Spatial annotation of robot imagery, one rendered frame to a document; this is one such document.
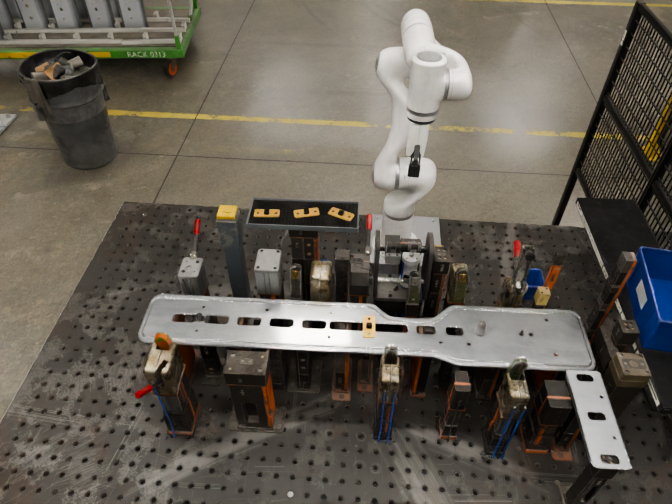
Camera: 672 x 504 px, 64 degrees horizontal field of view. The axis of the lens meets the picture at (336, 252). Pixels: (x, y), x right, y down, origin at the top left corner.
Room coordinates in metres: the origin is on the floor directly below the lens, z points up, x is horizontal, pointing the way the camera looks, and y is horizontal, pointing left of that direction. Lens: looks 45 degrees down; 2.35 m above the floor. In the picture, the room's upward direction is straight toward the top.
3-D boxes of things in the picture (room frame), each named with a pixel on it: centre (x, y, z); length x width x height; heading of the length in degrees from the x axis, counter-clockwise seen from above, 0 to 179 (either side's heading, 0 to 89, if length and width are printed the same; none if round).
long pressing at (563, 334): (1.02, -0.08, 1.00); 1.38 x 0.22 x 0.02; 87
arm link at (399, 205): (1.60, -0.27, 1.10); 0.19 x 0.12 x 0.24; 88
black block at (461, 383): (0.84, -0.37, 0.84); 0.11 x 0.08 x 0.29; 177
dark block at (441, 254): (1.23, -0.34, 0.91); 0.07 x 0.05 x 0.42; 177
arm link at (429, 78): (1.26, -0.23, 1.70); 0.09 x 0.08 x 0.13; 88
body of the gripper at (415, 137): (1.26, -0.22, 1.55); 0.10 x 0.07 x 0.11; 171
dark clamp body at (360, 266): (1.23, -0.08, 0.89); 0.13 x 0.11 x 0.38; 177
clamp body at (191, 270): (1.23, 0.48, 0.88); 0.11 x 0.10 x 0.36; 177
